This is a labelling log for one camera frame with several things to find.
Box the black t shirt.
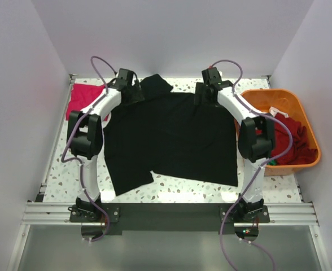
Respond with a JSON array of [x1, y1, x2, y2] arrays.
[[104, 75, 238, 195]]

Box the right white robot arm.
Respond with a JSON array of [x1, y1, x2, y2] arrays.
[[194, 67, 276, 222]]

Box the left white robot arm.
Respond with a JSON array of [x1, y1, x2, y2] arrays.
[[62, 68, 144, 224]]

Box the folded pink t shirt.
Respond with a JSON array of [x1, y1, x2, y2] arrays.
[[65, 84, 104, 121]]

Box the white t shirt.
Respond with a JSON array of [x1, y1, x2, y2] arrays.
[[269, 107, 289, 118]]

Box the orange plastic basket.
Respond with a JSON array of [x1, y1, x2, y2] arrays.
[[242, 89, 321, 176]]

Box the green t shirt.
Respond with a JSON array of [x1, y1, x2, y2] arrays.
[[268, 160, 278, 166]]

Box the dark red t shirt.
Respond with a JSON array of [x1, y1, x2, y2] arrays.
[[272, 114, 317, 165]]

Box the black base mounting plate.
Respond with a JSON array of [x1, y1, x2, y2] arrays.
[[68, 203, 270, 237]]

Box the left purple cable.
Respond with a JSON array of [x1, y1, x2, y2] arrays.
[[60, 55, 119, 243]]

